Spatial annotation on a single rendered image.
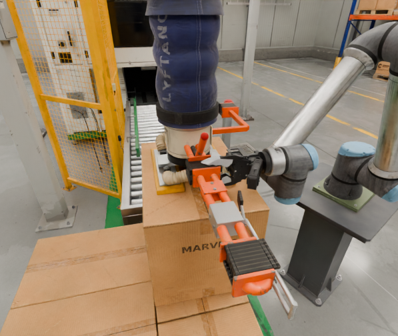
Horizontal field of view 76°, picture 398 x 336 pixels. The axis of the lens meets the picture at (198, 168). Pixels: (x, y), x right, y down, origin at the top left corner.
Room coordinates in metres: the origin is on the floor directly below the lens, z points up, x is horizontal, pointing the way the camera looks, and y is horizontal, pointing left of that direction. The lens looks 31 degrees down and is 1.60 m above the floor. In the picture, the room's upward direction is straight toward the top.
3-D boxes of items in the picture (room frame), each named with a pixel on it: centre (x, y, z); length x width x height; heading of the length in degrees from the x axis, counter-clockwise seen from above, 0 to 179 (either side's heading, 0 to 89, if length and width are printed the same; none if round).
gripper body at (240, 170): (0.69, -0.15, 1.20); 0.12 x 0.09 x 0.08; 103
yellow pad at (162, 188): (0.87, 0.13, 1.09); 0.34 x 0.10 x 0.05; 13
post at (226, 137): (1.93, -0.23, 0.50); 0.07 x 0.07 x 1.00; 13
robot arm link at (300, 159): (0.72, -0.32, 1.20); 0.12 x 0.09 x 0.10; 103
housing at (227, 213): (0.44, -0.06, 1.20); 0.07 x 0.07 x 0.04; 13
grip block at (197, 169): (0.65, -0.01, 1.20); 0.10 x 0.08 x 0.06; 103
